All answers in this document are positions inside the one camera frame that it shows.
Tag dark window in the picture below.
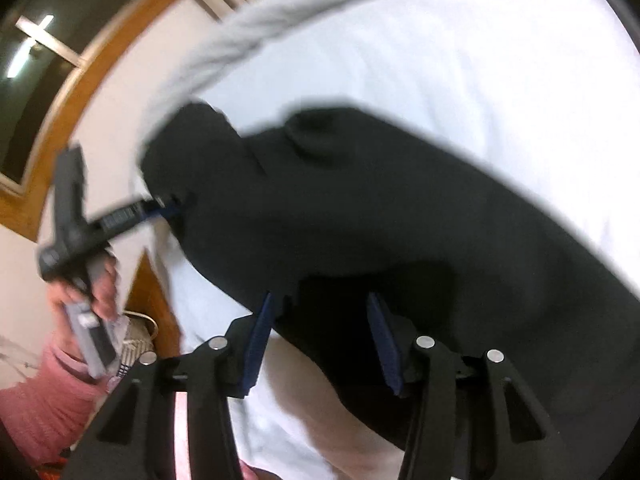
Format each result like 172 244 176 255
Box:
0 0 162 187

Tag person's left forearm pink sleeve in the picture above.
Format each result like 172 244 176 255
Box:
0 330 123 467

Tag wooden window frame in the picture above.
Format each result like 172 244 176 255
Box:
0 0 192 242

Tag pale bed sheet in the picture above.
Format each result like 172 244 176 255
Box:
129 0 640 480

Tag black pants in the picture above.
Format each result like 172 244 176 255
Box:
137 100 640 455

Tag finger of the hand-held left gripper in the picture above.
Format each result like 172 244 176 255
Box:
141 194 185 222

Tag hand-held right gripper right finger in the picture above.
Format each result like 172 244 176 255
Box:
366 291 596 480

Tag person's left hand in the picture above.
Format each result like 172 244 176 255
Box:
46 254 122 327

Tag white woven basket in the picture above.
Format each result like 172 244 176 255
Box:
106 310 160 378

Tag wooden bedside furniture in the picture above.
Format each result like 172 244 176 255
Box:
124 251 183 361

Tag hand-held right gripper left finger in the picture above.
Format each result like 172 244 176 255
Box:
70 290 276 480

